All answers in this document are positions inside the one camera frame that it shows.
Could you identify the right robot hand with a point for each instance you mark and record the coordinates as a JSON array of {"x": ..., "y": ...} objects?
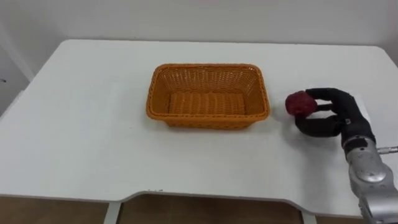
[{"x": 345, "y": 115}]

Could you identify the dark red fruit soft toy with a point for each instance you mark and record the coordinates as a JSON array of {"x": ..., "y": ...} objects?
[{"x": 300, "y": 104}]

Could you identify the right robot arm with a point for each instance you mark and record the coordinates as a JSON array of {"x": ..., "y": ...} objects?
[{"x": 370, "y": 180}]

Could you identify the orange woven basket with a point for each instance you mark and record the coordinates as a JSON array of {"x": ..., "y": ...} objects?
[{"x": 207, "y": 102}]

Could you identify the white desk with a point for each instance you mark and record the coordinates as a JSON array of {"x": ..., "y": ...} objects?
[{"x": 93, "y": 140}]

